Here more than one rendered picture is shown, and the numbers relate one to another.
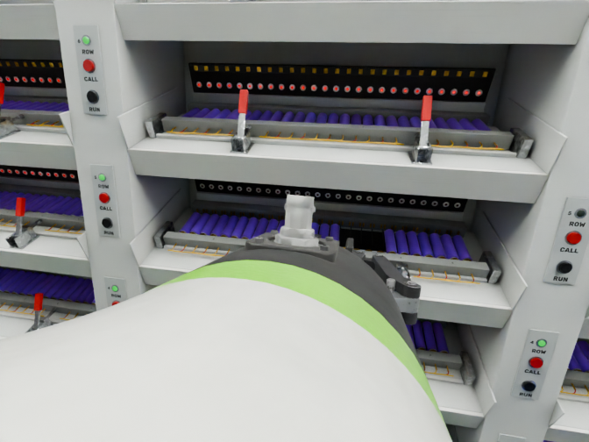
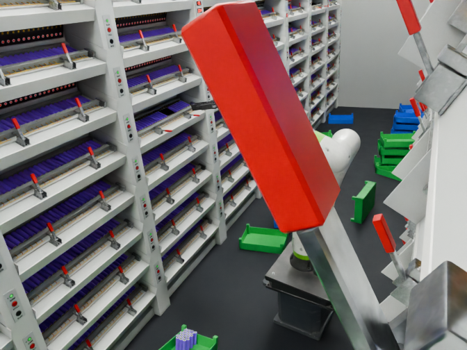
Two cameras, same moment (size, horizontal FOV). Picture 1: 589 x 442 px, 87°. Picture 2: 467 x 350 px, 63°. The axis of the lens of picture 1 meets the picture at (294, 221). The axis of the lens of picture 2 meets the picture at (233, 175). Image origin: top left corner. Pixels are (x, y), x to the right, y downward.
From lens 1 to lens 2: 1.80 m
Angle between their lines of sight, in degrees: 65
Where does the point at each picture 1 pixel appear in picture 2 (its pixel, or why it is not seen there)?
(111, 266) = (133, 153)
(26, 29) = (94, 73)
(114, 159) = (128, 110)
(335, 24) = (165, 52)
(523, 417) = (213, 138)
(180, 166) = (143, 105)
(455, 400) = (203, 144)
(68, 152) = (114, 114)
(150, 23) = (129, 62)
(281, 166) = (164, 94)
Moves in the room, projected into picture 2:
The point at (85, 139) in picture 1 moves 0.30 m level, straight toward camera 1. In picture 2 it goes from (120, 107) to (190, 97)
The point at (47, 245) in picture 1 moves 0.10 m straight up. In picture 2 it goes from (104, 162) to (99, 139)
